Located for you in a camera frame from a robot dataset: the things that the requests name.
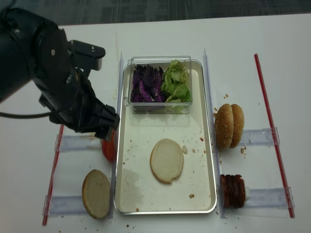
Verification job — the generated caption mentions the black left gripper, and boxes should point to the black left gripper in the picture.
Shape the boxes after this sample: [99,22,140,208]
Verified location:
[34,27,120,140]

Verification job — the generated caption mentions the bun slice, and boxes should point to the bun slice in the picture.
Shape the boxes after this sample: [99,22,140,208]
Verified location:
[150,138,184,184]

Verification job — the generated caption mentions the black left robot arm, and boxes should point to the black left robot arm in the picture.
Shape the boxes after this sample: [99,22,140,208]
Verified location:
[0,6,120,140]

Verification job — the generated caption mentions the red tomato slices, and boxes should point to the red tomato slices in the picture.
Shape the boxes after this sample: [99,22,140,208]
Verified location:
[102,130,116,162]

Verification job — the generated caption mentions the green lettuce leaves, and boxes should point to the green lettuce leaves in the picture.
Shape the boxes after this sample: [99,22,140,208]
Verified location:
[161,60,191,103]

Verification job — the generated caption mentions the upper left clear slider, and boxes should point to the upper left clear slider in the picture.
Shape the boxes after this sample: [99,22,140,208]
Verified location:
[54,134,102,152]

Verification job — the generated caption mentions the clear slider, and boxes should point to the clear slider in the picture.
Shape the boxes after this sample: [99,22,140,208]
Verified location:
[244,187,295,209]
[54,134,102,152]
[239,128,280,146]
[42,196,87,216]

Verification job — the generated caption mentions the purple cabbage leaves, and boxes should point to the purple cabbage leaves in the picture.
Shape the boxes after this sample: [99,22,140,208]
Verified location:
[130,65,165,103]

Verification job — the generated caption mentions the clear plastic salad container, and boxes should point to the clear plastic salad container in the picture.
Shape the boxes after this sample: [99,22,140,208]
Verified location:
[126,56,192,114]

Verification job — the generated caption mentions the metal tray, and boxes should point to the metal tray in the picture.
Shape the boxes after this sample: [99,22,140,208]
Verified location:
[114,60,217,215]

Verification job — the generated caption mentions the lower left clear slider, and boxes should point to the lower left clear slider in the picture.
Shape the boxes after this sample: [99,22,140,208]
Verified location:
[42,196,87,216]

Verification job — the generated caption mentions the sesame top bun front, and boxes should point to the sesame top bun front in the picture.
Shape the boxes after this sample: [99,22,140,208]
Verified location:
[214,103,234,149]

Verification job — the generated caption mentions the top bun rear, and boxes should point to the top bun rear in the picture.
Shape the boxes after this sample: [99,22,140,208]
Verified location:
[230,104,244,148]

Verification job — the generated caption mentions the upper right clear slider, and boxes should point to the upper right clear slider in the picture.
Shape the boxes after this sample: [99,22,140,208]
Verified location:
[239,128,280,146]

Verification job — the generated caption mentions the lower right clear slider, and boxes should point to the lower right clear slider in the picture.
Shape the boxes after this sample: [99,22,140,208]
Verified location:
[244,187,295,209]

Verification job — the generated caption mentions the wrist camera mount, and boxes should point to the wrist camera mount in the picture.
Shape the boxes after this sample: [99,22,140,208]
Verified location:
[68,40,106,71]

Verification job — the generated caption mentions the left red rail strip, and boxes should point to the left red rail strip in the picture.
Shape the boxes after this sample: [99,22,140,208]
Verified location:
[42,125,64,226]

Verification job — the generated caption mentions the red rail strip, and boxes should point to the red rail strip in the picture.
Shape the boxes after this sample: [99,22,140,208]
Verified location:
[42,125,64,226]
[254,53,295,218]

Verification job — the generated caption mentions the right clear divider rail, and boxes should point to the right clear divider rail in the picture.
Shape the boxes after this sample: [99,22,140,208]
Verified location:
[203,48,227,219]

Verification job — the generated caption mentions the right red rail strip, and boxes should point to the right red rail strip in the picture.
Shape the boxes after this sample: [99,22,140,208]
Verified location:
[254,53,295,218]

